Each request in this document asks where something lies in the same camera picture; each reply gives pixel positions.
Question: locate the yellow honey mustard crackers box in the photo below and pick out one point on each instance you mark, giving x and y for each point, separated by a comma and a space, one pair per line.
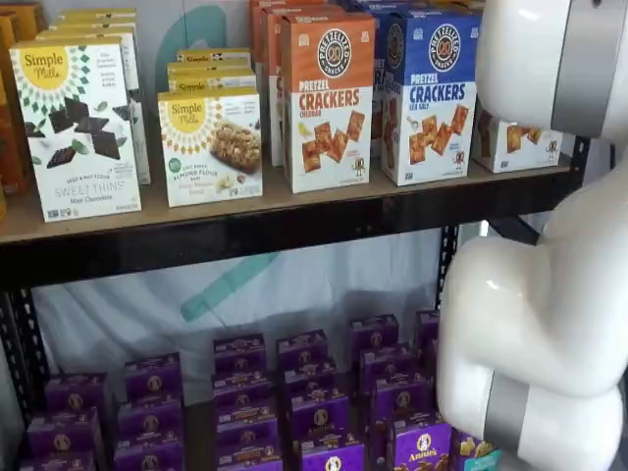
515, 152

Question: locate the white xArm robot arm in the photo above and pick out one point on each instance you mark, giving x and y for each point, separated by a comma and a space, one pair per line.
539, 319

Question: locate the blue sea salt crackers box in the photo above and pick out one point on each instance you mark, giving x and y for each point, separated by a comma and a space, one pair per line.
376, 98
436, 147

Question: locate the orange brown snack box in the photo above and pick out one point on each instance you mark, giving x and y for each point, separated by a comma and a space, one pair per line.
10, 122
27, 19
2, 208

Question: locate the orange cheddar pretzel crackers box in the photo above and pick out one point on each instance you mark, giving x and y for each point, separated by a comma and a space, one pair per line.
257, 29
329, 147
274, 98

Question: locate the wooden shelf board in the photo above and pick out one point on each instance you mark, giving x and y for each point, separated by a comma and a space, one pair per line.
272, 196

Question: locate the purple Annie's snack box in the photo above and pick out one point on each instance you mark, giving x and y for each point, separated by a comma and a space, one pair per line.
427, 329
56, 462
239, 353
76, 392
421, 446
387, 364
240, 388
301, 348
147, 457
149, 421
153, 378
309, 379
432, 358
374, 334
332, 455
320, 414
249, 457
64, 432
246, 424
400, 398

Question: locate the Simple Mills almond bar box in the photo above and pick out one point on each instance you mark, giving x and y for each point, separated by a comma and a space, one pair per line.
211, 157
211, 57
211, 78

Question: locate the black metal shelving rack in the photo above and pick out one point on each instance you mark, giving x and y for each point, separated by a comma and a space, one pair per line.
294, 235

